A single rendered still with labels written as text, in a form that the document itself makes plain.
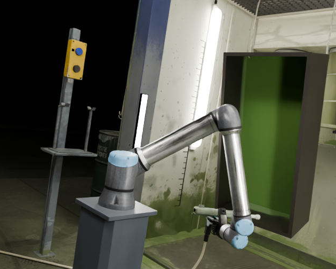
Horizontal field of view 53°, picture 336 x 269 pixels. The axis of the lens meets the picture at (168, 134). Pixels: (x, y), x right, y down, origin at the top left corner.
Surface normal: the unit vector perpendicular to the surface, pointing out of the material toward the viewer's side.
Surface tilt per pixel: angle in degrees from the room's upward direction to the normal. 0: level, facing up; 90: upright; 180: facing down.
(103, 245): 90
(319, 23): 90
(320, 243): 57
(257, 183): 102
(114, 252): 90
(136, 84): 90
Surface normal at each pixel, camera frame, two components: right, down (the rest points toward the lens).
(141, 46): -0.70, -0.07
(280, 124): -0.65, 0.14
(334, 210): -0.50, -0.60
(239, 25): 0.70, 0.15
